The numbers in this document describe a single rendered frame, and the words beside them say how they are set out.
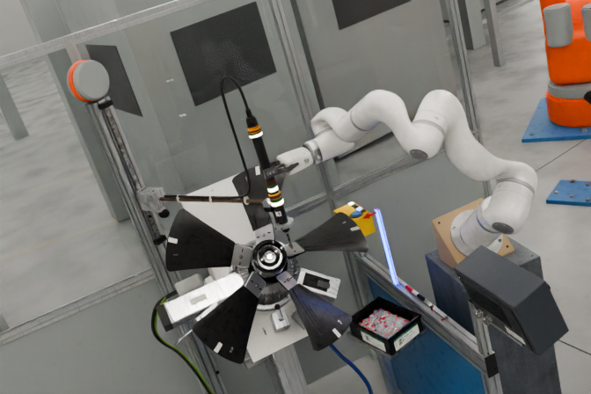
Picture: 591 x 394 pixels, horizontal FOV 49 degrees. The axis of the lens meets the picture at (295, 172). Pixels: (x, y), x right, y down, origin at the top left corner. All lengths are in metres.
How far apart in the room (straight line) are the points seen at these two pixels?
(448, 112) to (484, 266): 0.44
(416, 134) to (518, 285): 0.48
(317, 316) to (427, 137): 0.75
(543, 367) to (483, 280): 0.95
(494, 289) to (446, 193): 1.70
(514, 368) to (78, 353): 1.81
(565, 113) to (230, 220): 3.78
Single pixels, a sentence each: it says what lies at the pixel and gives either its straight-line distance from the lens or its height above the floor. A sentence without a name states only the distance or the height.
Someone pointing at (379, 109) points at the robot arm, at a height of 1.67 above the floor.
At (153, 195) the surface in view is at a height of 1.40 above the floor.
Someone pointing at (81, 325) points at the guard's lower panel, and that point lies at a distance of 3.03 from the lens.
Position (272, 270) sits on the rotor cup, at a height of 1.19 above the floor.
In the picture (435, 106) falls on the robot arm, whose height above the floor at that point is 1.64.
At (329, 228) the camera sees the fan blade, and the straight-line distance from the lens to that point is 2.37.
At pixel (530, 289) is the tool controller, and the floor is 1.24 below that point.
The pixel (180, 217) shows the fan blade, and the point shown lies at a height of 1.41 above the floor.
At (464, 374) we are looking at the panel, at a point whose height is 0.67.
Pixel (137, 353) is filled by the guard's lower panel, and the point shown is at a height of 0.64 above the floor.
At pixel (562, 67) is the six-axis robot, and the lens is 5.68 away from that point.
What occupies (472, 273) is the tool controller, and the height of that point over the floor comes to 1.23.
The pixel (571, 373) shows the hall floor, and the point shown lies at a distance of 3.37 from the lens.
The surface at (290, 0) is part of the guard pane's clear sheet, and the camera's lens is 2.89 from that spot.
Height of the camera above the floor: 2.25
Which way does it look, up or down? 21 degrees down
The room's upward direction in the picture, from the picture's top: 17 degrees counter-clockwise
